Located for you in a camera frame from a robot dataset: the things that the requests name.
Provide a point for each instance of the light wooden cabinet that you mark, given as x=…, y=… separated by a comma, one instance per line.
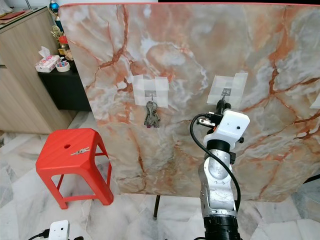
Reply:
x=25, y=85

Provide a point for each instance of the marble pattern table top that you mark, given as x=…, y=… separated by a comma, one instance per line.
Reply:
x=180, y=165

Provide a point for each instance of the red envelope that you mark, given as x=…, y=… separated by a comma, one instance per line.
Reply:
x=16, y=15

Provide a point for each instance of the black low sideboard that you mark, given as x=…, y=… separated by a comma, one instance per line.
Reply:
x=65, y=92

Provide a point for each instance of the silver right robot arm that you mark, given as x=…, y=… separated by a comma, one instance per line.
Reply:
x=217, y=182

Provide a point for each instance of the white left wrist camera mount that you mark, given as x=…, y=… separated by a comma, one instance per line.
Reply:
x=59, y=230

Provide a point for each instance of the pink white tissue pack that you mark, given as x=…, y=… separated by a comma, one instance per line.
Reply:
x=47, y=62

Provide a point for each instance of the tall blue gold trophy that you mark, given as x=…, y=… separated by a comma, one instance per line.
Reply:
x=55, y=14

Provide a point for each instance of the taped metal hook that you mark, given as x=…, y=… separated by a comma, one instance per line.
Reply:
x=150, y=91
x=227, y=90

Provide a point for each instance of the red plastic stool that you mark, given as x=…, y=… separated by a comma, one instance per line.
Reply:
x=70, y=165

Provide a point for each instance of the black table leg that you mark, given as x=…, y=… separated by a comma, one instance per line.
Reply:
x=156, y=207

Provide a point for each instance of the white tape roll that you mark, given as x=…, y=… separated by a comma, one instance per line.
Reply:
x=58, y=67

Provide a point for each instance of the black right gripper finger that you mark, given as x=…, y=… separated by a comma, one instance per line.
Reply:
x=220, y=107
x=227, y=109

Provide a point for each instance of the clear jar red lid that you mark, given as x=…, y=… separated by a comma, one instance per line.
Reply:
x=64, y=47

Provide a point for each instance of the small gold trophy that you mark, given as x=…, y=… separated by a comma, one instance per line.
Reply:
x=56, y=36

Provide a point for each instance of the bunch of grey keys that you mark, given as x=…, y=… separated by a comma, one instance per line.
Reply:
x=151, y=117

